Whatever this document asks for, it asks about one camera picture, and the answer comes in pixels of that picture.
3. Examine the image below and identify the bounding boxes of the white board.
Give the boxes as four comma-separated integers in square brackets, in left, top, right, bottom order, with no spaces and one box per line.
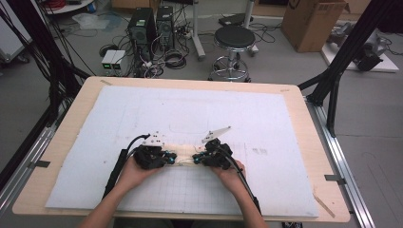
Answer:
[320,29,400,73]

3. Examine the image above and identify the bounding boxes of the thin wooden stick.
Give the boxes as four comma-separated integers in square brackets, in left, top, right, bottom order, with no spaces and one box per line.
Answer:
[313,193,336,219]

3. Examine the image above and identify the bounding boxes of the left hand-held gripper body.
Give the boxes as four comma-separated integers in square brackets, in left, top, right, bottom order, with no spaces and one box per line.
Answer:
[132,133,168,171]

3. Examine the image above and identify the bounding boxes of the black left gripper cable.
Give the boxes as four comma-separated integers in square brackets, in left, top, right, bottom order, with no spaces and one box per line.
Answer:
[102,133,152,200]

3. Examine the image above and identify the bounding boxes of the grey power supply unit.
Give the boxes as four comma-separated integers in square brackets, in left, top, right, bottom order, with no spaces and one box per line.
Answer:
[111,50,128,73]
[101,49,118,72]

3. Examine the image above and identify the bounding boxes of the black metal frame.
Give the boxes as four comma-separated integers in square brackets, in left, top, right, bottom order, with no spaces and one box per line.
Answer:
[297,0,401,138]
[0,0,92,127]

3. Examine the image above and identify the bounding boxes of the clear plastic bag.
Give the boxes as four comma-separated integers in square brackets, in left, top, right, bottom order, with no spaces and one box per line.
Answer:
[71,12,110,31]

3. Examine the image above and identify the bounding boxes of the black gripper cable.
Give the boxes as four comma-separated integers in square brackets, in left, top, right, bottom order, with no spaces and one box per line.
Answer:
[218,147,262,216]
[102,133,152,200]

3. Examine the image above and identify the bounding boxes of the coil of black cable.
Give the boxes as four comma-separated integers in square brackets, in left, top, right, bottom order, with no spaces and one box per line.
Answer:
[164,49,188,70]

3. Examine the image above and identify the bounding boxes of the white round table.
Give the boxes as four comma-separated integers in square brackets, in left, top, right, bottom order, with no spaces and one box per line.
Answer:
[43,0,96,15]

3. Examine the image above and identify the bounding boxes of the person's right hand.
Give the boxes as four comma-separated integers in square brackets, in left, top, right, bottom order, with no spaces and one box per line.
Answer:
[211,160,247,196]

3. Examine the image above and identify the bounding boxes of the white table leg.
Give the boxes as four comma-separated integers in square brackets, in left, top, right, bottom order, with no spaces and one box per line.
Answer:
[242,0,259,57]
[191,0,207,62]

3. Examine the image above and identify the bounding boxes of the grey tape strip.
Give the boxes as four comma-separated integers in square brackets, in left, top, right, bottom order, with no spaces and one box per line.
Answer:
[324,174,347,185]
[28,160,51,169]

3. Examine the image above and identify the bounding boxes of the person's left hand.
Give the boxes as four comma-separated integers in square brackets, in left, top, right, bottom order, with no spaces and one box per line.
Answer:
[118,156,163,193]

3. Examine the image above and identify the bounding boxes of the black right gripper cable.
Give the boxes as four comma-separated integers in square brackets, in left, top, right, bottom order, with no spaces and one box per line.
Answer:
[218,147,262,216]

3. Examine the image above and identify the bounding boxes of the grey and black machine part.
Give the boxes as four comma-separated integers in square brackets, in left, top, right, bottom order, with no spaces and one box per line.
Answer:
[327,21,393,72]

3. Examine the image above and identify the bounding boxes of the cream cloth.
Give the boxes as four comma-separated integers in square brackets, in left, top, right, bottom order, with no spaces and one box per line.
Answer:
[163,142,211,168]

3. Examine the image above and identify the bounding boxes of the black floor cable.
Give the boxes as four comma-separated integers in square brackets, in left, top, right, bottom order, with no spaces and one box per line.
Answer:
[252,21,283,45]

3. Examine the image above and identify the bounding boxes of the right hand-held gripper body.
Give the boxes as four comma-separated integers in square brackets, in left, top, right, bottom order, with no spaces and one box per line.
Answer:
[201,125,235,171]

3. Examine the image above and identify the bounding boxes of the white foam mat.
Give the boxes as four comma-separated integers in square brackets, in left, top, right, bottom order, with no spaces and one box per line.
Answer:
[45,85,319,219]

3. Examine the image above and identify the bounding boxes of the black round stool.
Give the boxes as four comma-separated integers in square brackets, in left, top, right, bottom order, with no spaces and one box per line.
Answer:
[208,24,257,84]

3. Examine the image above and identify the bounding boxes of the flat black device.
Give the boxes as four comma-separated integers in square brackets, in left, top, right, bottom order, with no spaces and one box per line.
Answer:
[218,12,255,28]

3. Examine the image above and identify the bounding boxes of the black computer tower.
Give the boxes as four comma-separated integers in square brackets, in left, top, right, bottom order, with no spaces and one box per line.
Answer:
[127,7,157,63]
[155,5,176,51]

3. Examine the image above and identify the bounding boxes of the brown cardboard box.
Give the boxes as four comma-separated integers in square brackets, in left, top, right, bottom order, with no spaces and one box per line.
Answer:
[280,0,352,53]

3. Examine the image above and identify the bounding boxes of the aluminium rail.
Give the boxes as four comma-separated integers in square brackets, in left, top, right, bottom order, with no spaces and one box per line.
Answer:
[305,96,376,228]
[0,124,59,211]

